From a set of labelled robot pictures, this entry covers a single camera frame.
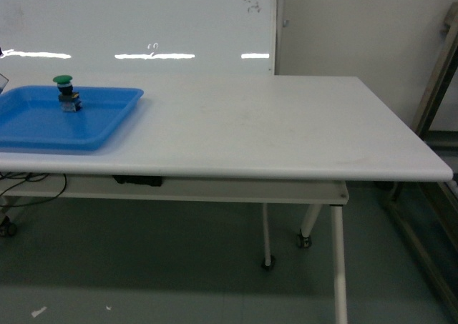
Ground blue plastic tray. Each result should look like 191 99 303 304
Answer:
1 85 144 151

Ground red mushroom push button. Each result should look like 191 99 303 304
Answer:
0 74 9 94

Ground dark cables under table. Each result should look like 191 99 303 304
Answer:
0 172 68 208

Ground metal shelf rack frame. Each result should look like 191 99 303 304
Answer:
379 1 458 318

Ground white table frame with legs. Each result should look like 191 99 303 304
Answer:
0 173 350 324

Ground white glossy whiteboard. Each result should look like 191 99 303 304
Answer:
1 0 284 76

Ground green mushroom push button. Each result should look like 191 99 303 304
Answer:
53 74 82 112

